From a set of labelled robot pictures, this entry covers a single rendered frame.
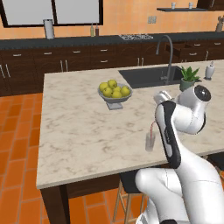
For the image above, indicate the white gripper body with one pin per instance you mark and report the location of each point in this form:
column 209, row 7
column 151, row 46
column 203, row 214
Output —
column 163, row 96

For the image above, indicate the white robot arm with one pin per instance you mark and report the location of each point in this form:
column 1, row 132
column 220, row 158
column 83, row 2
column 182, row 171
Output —
column 194, row 186

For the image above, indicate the red straw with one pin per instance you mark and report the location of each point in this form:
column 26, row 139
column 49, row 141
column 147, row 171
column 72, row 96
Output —
column 151, row 128

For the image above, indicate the open dark brown drawer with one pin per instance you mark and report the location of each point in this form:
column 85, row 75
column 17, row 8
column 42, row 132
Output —
column 189, row 54

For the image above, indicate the white cup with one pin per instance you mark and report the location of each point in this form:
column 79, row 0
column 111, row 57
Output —
column 190, row 5
column 173, row 5

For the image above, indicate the black sink basin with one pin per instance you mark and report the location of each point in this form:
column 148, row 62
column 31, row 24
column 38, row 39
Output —
column 143, row 76

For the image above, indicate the green potted plant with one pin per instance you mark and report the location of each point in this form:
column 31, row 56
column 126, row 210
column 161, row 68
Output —
column 188, row 77

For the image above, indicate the yellow-green apple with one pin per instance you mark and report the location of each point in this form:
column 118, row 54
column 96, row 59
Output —
column 112, row 83
column 107, row 92
column 116, row 95
column 125, row 91
column 117, row 88
column 103, row 86

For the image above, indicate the grey curved tap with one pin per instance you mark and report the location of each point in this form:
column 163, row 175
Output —
column 170, row 58

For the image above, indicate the grey fruit bowl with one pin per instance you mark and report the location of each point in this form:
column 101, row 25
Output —
column 115, row 100

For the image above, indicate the white soap dispenser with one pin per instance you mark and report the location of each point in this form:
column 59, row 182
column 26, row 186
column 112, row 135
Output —
column 209, row 71

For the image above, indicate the grey hob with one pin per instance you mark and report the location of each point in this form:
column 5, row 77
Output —
column 136, row 37

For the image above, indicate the marble-topped kitchen island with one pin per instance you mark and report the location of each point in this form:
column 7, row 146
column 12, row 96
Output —
column 81, row 131

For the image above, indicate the grey utensil pot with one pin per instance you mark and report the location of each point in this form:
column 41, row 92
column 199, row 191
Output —
column 219, row 26

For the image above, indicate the dark sauce bottle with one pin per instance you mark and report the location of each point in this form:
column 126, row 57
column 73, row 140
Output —
column 97, row 31

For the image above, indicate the wooden stool with black seat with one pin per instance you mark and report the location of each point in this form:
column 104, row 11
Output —
column 129, row 183

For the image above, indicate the pale oil bottle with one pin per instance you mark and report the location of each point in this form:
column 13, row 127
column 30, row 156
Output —
column 92, row 30

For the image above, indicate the dark brown cupboard run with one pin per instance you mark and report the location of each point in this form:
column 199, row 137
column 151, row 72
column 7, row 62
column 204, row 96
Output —
column 29, row 65

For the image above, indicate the black-framed window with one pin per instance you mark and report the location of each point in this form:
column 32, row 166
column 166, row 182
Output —
column 52, row 11

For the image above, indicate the grey wall socket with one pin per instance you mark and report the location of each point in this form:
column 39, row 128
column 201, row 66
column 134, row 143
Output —
column 152, row 19

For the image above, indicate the dark wall shelf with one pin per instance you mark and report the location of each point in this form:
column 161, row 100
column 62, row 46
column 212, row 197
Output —
column 180, row 9

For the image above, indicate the dark brown wall cupboard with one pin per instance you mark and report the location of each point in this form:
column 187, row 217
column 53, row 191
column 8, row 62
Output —
column 211, row 4

